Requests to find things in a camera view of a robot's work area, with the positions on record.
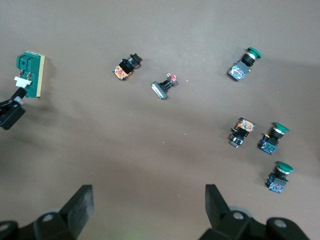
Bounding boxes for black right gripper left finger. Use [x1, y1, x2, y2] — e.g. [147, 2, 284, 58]
[33, 184, 95, 240]

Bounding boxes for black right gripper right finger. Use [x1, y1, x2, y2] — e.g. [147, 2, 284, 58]
[199, 184, 255, 240]

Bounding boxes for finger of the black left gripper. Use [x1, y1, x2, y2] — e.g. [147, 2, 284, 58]
[0, 87, 28, 111]
[0, 103, 26, 131]

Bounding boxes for green load switch white handle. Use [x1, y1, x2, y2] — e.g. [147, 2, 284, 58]
[13, 50, 46, 99]

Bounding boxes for green mushroom pushbutton blue block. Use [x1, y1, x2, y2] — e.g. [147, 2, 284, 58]
[264, 160, 295, 194]
[226, 46, 263, 83]
[257, 121, 290, 155]

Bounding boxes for black pushbutton orange block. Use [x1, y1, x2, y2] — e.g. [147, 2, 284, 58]
[111, 52, 143, 82]
[228, 116, 257, 149]

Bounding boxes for brown paper table cover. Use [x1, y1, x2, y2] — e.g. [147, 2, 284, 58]
[0, 0, 320, 240]

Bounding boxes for black square pushbutton red terminals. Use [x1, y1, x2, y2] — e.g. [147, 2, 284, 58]
[150, 72, 179, 101]

